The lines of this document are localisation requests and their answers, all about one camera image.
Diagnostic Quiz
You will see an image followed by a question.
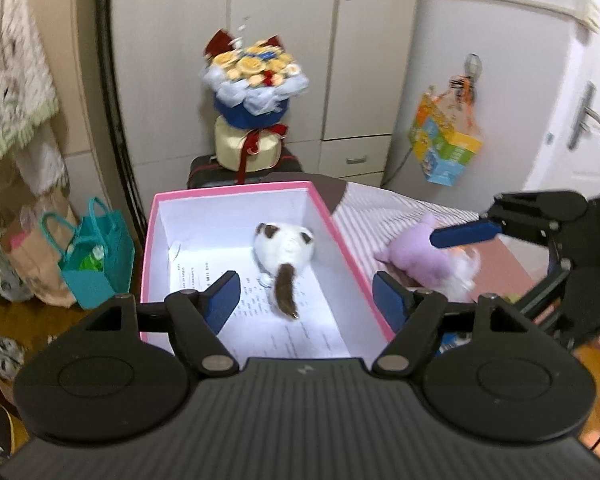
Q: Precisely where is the purple cat plush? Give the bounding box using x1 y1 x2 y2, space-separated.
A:
374 214 456 289

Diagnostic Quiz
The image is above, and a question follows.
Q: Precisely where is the white brown panda plush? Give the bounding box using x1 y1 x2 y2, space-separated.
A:
253 222 315 320

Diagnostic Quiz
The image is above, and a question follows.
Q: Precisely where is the white mesh bath pouf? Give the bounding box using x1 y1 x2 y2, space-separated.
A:
434 247 481 302

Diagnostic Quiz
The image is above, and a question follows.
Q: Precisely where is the colourful paper gift bag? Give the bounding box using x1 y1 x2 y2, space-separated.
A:
408 90 483 186

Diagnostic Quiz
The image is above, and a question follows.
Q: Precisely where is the teal gift bag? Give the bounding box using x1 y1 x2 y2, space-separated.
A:
38 197 135 310

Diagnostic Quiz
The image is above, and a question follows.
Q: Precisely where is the pink cardboard storage box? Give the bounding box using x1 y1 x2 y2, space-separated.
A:
140 181 393 363

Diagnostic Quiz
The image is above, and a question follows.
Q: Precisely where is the white door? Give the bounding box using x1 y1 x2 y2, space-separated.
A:
524 0 600 197

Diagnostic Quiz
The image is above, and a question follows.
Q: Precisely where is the dark suitcase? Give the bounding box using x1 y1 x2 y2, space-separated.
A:
186 148 303 190

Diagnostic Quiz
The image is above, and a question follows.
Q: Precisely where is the cream gift box red ribbon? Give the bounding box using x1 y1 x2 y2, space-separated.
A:
214 116 287 174

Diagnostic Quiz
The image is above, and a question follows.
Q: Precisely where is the brown paper bag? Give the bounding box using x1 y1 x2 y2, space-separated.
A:
0 188 76 308

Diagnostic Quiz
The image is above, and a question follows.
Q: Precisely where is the beige wardrobe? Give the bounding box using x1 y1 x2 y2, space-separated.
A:
110 0 416 205

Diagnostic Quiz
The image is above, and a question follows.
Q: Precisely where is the flower bouquet blue wrap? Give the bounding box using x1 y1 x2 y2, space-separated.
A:
201 29 309 129

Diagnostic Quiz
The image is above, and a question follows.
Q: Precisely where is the cream knit cardigan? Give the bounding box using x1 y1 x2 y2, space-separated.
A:
0 0 68 195

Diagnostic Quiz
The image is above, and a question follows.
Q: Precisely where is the black clothes rack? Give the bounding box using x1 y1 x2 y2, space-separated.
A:
95 0 148 247

